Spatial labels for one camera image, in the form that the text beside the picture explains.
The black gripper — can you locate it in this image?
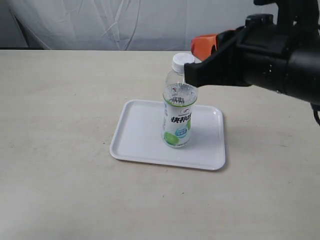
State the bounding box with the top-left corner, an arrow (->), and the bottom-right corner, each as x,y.
184,13 -> 294,94

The clear lime drink bottle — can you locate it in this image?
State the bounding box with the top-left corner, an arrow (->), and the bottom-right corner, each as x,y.
161,52 -> 198,148

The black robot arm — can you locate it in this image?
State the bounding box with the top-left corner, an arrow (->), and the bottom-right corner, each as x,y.
184,0 -> 320,105

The white rectangular plastic tray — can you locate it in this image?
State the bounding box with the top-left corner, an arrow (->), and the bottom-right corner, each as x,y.
109,99 -> 226,171

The white backdrop cloth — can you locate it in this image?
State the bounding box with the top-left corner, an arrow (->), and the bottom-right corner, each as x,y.
5,0 -> 278,51

